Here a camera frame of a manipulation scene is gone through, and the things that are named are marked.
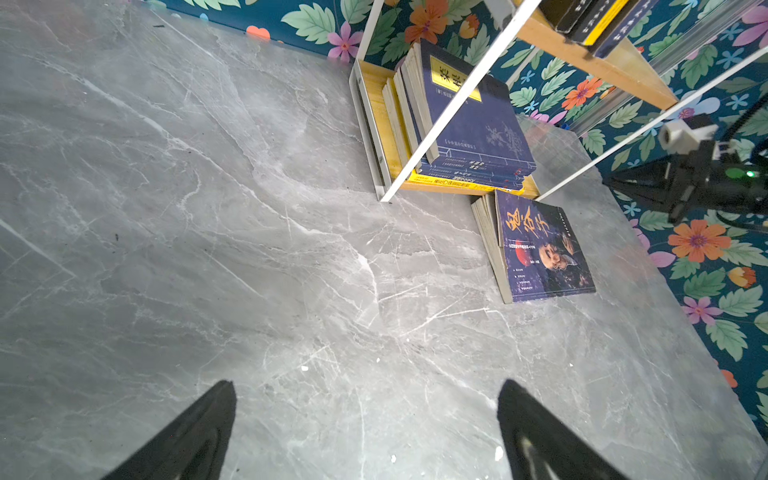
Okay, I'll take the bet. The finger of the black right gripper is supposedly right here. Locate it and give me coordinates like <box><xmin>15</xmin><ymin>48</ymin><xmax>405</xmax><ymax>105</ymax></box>
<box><xmin>607</xmin><ymin>182</ymin><xmax>673</xmax><ymax>212</ymax></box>
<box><xmin>603</xmin><ymin>157</ymin><xmax>675</xmax><ymax>183</ymax></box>

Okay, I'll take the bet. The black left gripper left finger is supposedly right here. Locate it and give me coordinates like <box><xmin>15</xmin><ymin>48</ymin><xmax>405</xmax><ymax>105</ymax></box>
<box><xmin>105</xmin><ymin>380</ymin><xmax>237</xmax><ymax>480</ymax></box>

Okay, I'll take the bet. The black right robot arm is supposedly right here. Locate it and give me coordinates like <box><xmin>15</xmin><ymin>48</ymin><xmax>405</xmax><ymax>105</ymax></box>
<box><xmin>603</xmin><ymin>95</ymin><xmax>767</xmax><ymax>233</ymax></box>

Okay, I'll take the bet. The purple book underneath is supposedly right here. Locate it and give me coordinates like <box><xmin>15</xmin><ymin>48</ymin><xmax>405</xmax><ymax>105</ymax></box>
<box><xmin>471</xmin><ymin>190</ymin><xmax>596</xmax><ymax>304</ymax></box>

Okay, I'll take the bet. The navy book front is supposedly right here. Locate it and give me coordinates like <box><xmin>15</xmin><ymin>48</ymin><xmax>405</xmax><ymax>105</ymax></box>
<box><xmin>382</xmin><ymin>73</ymin><xmax>536</xmax><ymax>190</ymax></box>

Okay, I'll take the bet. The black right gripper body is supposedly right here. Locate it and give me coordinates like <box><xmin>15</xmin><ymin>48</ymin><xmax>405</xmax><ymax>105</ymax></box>
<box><xmin>667</xmin><ymin>141</ymin><xmax>767</xmax><ymax>224</ymax></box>

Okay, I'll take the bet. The black wolf cover book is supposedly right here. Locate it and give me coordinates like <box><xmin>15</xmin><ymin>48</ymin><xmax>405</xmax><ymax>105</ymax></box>
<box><xmin>555</xmin><ymin>0</ymin><xmax>613</xmax><ymax>34</ymax></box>

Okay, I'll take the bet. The purple portrait book top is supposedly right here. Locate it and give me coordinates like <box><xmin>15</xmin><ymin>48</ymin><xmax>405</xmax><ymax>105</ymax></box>
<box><xmin>589</xmin><ymin>0</ymin><xmax>658</xmax><ymax>59</ymax></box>

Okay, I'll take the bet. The yellow cartoon book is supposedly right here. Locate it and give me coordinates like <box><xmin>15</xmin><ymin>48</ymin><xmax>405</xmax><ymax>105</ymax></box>
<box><xmin>571</xmin><ymin>0</ymin><xmax>629</xmax><ymax>47</ymax></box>

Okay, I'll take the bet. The wooden white frame shelf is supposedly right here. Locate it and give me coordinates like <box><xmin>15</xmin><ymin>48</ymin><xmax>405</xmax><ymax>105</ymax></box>
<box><xmin>349</xmin><ymin>0</ymin><xmax>768</xmax><ymax>203</ymax></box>

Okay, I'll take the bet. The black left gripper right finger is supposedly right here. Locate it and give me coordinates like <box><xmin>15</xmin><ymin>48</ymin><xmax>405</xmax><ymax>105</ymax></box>
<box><xmin>497</xmin><ymin>379</ymin><xmax>626</xmax><ymax>480</ymax></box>

